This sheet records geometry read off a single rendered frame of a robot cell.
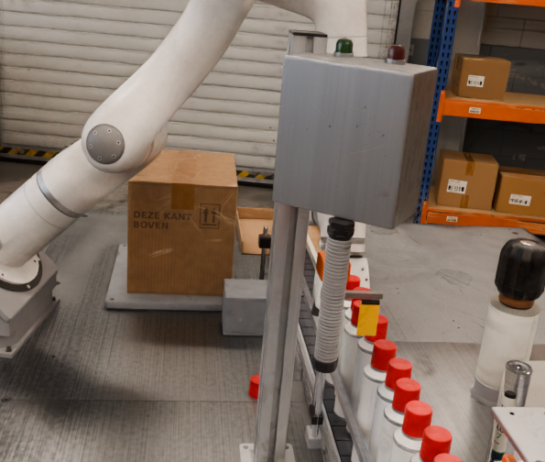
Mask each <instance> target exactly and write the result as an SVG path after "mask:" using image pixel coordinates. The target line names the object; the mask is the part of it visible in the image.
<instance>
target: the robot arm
mask: <svg viewBox="0 0 545 462"><path fill-rule="evenodd" d="M256 1H260V2H263V3H266V4H269V5H272V6H276V7H279V8H282V9H285V10H288V11H290V12H293V13H296V14H299V15H302V16H304V17H307V18H309V19H310V20H312V21H313V23H314V25H315V31H321V32H323V33H325V34H327V35H328V38H327V48H326V52H328V53H333V52H334V51H335V46H336V42H337V40H338V39H342V38H347V39H351V40H352V42H353V44H354V46H353V53H354V56H355V57H362V58H364V57H367V14H366V0H190V2H189V3H188V5H187V7H186V9H185V10H184V12H183V14H182V15H181V17H180V19H179V20H178V22H177V23H176V24H175V26H174V27H173V28H172V30H171V31H170V32H169V33H168V35H167V36H166V37H165V39H164V40H163V41H162V43H161V44H160V45H159V47H158V48H157V49H156V51H155V52H154V53H153V54H152V55H151V57H150V58H149V59H148V60H147V61H146V62H145V63H144V64H143V65H142V66H141V67H140V68H139V69H138V70H137V71H136V72H135V73H134V74H133V75H132V76H131V77H130V78H129V79H128V80H127V81H125V82H124V83H123V84H122V85H121V86H120V87H119V88H118V89H117V90H116V91H115V92H114V93H113V94H112V95H111V96H109V97H108V98H107V99H106V100H105V101H104V102H103V103H102V104H101V105H100V106H99V107H98V108H97V109H96V110H95V111H94V113H93V114H92V115H91V117H90V118H89V119H88V121H87V123H86V124H85V126H84V129H83V131H82V138H81V139H80V140H78V141H77V142H75V143H73V144H72V145H70V146H69V147H67V148H66V149H64V150H63V151H62V152H61V153H59V154H58V155H57V156H55V157H54V158H53V159H51V160H50V161H49V162H48V163H47V164H46V165H44V166H43V167H42V168H41V169H40V170H39V171H38V172H36V173H35V174H34V175H33V176H32V177H31V178H30V179H29V180H27V181H26V182H25V183H24V184H23V185H21V186H20V187H19V188H18V189H17V190H16V191H15V192H13V193H12V194H11V195H10V196H9V197H8V198H7V199H5V200H4V201H3V202H2V203H1V204H0V280H1V281H4V282H8V283H11V284H17V285H19V284H26V283H29V282H30V281H32V280H33V279H34V278H35V277H36V276H37V274H38V256H37V253H39V251H40V250H41V249H42V248H44V247H45V246H46V245H47V244H49V243H50V242H51V241H52V240H53V239H55V238H56V237H57V236H58V235H60V234H61V233H62V232H63V231H64V230H66V229H67V228H68V227H69V226H71V225H72V224H73V223H74V222H75V221H77V220H78V219H79V218H80V217H81V216H82V215H84V214H85V213H86V212H87V211H89V210H90V209H91V208H92V207H93V206H95V205H96V204H97V203H99V202H100V201H101V200H102V199H103V198H104V197H105V196H107V195H108V194H110V193H111V192H113V191H114V190H116V189H117V188H118V187H120V186H121V185H122V184H124V183H125V182H127V181H128V180H130V179H131V178H132V177H134V176H135V175H136V174H138V173H139V172H140V171H142V170H143V169H144V168H145V167H146V166H147V165H149V164H150V163H151V162H152V161H153V160H154V159H155V158H156V157H157V156H158V155H159V154H160V153H161V151H162V150H163V149H164V148H165V145H166V143H167V140H168V127H167V124H166V123H167V122H168V121H169V120H170V118H171V117H172V116H173V115H174V114H175V113H176V112H177V110H178V109H179V108H180V107H181V106H182V105H183V104H184V103H185V101H186V100H187V99H188V98H189V97H190V96H191V95H192V93H193V92H194V91H195V90H196V89H197V88H198V86H199V85H200V84H201V83H202V81H203V80H204V79H205V78H206V77H207V75H208V74H209V73H210V71H211V70H212V69H213V67H214V66H215V65H216V64H217V62H218V61H219V60H220V58H221V57H222V56H223V55H224V53H225V52H226V51H227V49H228V48H229V46H230V44H231V43H232V41H233V39H234V37H235V35H236V33H237V31H238V30H239V28H240V27H241V25H242V23H243V22H244V20H245V17H246V15H247V14H248V12H249V10H250V9H251V7H252V6H253V5H254V3H255V2H256ZM330 217H335V216H332V215H328V214H321V213H317V212H313V211H310V218H309V226H319V227H320V228H321V237H320V238H321V239H322V240H319V248H321V250H324V251H325V252H326V247H327V246H326V244H327V236H328V233H327V226H328V225H329V222H328V221H329V218H330ZM365 231H366V224H363V223H359V222H355V221H354V235H353V236H352V245H351V252H350V253H351V254H350V259H349V261H350V262H351V264H352V266H351V273H350V275H355V276H357V277H359V278H360V279H361V283H360V287H365V288H368V289H370V283H369V270H368V263H367V258H363V255H359V252H365ZM358 238H362V239H358ZM321 288H322V281H321V280H320V277H319V275H318V272H317V270H315V276H314V283H313V293H312V303H313V306H312V309H311V314H312V315H314V316H318V317H319V311H320V301H321Z"/></svg>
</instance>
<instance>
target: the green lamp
mask: <svg viewBox="0 0 545 462"><path fill-rule="evenodd" d="M353 46H354V44H353V42H352V40H351V39H348V38H339V39H338V40H337V42H336V46H335V51H334V52H333V56H337V57H345V58H353V57H354V53H353Z"/></svg>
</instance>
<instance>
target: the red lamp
mask: <svg viewBox="0 0 545 462"><path fill-rule="evenodd" d="M405 55H406V50H405V48H404V46H401V45H398V44H396V45H391V46H390V47H389V48H388V50H387V57H386V58H385V63H390V64H399V65H405V64H406V60H405Z"/></svg>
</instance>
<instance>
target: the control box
mask: <svg viewBox="0 0 545 462"><path fill-rule="evenodd" d="M437 74H438V70H437V68H435V67H431V66H424V65H417V64H410V63H406V64H405V65H399V64H390V63H385V61H384V60H376V59H369V58H362V57H355V56H354V57H353V58H345V57H337V56H333V53H328V52H326V54H313V53H310V52H305V53H298V54H289V55H286V56H285V57H284V62H283V73H282V84H281V96H280V107H279V118H278V139H277V150H276V161H275V172H274V183H273V194H272V200H273V201H274V202H276V203H280V204H286V205H290V206H294V207H299V208H302V209H306V210H310V211H313V212H317V213H321V214H326V215H332V216H336V217H340V218H343V219H347V220H352V221H355V222H359V223H363V224H367V225H371V226H378V227H382V228H385V229H389V230H391V229H394V228H395V227H397V226H398V225H400V224H401V223H402V222H404V221H405V220H406V219H408V218H409V217H410V216H412V215H413V214H414V213H415V212H416V210H417V204H418V198H419V192H420V181H421V175H422V169H423V163H424V157H425V151H426V145H427V139H428V133H429V127H430V121H431V110H432V104H433V98H434V92H435V86H436V80H437Z"/></svg>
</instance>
